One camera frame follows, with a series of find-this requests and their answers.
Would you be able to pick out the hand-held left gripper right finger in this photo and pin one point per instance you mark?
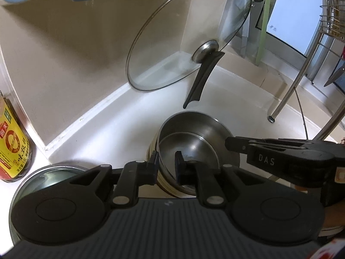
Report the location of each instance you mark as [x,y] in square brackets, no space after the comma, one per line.
[178,167]

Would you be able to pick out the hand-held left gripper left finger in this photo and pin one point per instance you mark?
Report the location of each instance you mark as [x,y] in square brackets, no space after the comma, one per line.
[155,167]

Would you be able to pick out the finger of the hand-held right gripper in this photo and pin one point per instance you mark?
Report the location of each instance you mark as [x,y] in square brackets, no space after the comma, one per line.
[283,141]
[237,144]

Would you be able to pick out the stack of beige bowls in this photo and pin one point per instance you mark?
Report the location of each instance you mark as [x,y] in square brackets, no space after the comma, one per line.
[165,185]

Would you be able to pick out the shallow steel bowl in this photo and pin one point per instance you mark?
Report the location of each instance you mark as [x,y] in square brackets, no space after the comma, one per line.
[194,145]

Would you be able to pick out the deep steel bowl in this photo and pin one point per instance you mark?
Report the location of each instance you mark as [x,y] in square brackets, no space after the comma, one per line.
[204,128]

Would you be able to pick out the person's right hand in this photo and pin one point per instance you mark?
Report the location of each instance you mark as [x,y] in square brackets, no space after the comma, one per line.
[335,217]

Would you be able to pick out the metal dish rack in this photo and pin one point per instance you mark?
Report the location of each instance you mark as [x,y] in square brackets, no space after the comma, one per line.
[296,78]

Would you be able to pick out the kitchen knife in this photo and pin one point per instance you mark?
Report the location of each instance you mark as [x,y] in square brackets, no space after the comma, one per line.
[334,77]

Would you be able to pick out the red white cloth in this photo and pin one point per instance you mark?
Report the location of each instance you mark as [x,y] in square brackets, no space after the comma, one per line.
[328,249]

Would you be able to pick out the large steel plate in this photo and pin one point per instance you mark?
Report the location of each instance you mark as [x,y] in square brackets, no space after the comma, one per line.
[43,174]

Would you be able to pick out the glass pot lid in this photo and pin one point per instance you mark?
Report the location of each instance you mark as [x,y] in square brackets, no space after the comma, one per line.
[175,32]

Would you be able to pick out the grey metal window frame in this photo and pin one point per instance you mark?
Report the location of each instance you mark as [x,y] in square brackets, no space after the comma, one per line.
[248,19]

